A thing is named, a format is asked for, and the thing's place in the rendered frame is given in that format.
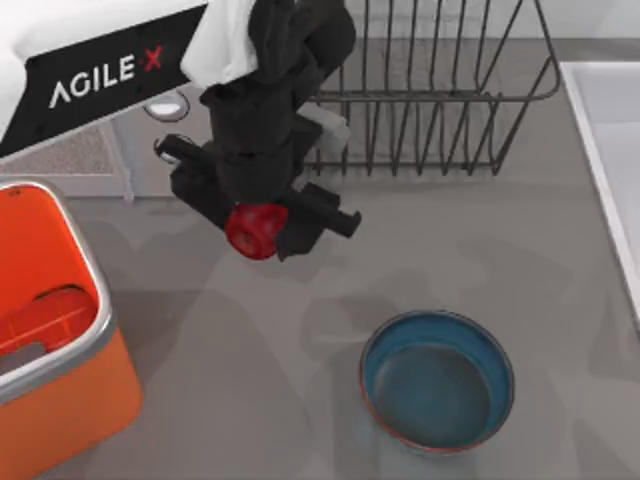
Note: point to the red apple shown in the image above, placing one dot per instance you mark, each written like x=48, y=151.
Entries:
x=255, y=227

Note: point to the pale grey rounded box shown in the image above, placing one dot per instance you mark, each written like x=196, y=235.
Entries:
x=337, y=132

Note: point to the white disc with grey rim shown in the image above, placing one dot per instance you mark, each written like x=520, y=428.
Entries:
x=165, y=109

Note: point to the blue bowl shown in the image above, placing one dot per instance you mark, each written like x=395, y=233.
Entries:
x=435, y=385

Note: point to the orange bin with grey rim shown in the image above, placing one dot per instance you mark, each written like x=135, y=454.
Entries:
x=60, y=400

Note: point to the pale frame with pierced panel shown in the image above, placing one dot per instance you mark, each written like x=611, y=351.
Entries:
x=65, y=160

